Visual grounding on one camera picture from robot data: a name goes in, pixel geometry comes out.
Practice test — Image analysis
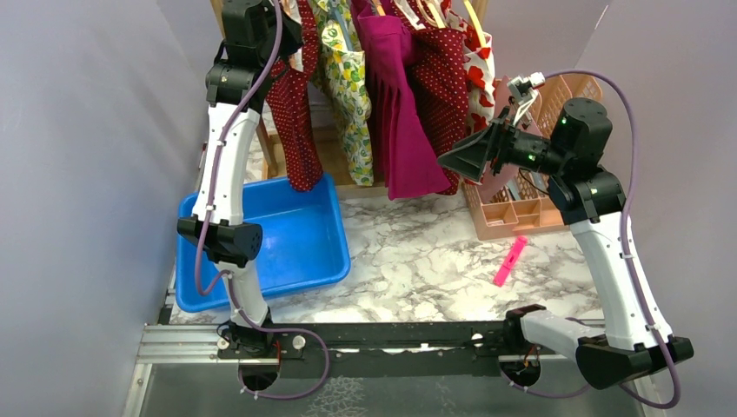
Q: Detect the dark red polka-dot skirt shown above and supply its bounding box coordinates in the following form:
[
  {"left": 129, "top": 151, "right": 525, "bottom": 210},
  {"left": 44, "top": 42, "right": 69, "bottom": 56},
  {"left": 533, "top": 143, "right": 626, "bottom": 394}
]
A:
[{"left": 266, "top": 1, "right": 323, "bottom": 192}]

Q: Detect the pink clipboard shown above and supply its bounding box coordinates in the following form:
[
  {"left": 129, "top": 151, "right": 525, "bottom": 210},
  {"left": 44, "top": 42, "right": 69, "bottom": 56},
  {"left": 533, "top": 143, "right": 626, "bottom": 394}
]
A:
[{"left": 477, "top": 76, "right": 519, "bottom": 203}]

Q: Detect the blue plastic bin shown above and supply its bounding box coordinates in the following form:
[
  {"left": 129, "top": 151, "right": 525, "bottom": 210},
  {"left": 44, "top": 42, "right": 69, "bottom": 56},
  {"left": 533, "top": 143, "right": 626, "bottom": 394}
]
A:
[{"left": 175, "top": 174, "right": 350, "bottom": 313}]

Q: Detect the peach plastic organizer basket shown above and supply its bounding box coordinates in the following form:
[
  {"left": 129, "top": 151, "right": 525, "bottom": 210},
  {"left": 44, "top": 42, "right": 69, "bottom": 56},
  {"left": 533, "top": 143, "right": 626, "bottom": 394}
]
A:
[{"left": 461, "top": 74, "right": 602, "bottom": 241}]

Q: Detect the red poppy print skirt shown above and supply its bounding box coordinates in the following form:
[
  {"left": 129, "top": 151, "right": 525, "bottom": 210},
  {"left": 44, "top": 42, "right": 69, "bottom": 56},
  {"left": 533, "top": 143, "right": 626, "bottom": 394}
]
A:
[{"left": 442, "top": 1, "right": 498, "bottom": 134}]

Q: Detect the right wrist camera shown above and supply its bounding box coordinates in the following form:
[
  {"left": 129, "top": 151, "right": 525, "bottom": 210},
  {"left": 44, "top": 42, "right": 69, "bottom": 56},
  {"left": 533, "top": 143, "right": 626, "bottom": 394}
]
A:
[{"left": 507, "top": 72, "right": 546, "bottom": 127}]

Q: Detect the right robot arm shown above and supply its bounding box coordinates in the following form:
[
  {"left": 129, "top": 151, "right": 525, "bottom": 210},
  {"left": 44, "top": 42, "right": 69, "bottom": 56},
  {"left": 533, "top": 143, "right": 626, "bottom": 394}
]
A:
[{"left": 438, "top": 97, "right": 694, "bottom": 389}]

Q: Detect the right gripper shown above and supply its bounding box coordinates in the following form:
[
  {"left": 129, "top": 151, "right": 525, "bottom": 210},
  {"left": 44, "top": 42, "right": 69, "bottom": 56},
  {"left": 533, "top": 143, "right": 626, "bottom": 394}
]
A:
[{"left": 439, "top": 106, "right": 570, "bottom": 181}]

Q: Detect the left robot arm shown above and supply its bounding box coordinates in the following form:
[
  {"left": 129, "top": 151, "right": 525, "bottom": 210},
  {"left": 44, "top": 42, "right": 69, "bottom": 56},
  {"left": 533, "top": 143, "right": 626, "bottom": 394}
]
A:
[{"left": 176, "top": 1, "right": 302, "bottom": 357}]

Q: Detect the magenta pleated skirt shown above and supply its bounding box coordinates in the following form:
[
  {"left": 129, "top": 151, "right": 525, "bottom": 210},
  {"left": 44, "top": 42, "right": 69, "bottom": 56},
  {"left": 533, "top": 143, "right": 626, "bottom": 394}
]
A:
[{"left": 351, "top": 1, "right": 450, "bottom": 200}]

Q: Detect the lemon print skirt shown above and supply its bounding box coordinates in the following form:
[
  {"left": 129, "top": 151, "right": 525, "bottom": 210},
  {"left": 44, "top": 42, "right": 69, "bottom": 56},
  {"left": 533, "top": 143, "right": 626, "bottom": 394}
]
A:
[{"left": 309, "top": 0, "right": 375, "bottom": 186}]

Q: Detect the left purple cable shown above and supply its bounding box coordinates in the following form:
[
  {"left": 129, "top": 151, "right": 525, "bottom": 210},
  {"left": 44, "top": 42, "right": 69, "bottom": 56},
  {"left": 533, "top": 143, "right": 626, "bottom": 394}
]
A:
[{"left": 193, "top": 0, "right": 333, "bottom": 402}]

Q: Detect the pink marker pen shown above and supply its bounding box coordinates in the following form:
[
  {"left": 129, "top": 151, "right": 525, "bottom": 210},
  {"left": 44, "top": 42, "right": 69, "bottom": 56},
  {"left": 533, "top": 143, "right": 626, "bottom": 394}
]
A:
[{"left": 493, "top": 236, "right": 528, "bottom": 287}]

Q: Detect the grey-blue hanger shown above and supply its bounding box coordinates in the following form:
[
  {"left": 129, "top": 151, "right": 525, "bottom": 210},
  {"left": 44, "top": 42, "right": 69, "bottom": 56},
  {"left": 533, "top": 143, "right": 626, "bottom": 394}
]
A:
[{"left": 329, "top": 0, "right": 352, "bottom": 51}]

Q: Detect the wooden clothes rack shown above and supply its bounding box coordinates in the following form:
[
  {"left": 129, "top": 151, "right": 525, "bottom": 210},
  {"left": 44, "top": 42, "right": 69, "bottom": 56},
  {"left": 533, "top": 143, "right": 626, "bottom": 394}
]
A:
[{"left": 208, "top": 0, "right": 490, "bottom": 200}]

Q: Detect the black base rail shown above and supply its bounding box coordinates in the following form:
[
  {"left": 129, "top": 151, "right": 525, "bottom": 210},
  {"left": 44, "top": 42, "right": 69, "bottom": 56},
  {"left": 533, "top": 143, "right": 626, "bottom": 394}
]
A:
[{"left": 216, "top": 319, "right": 612, "bottom": 381}]

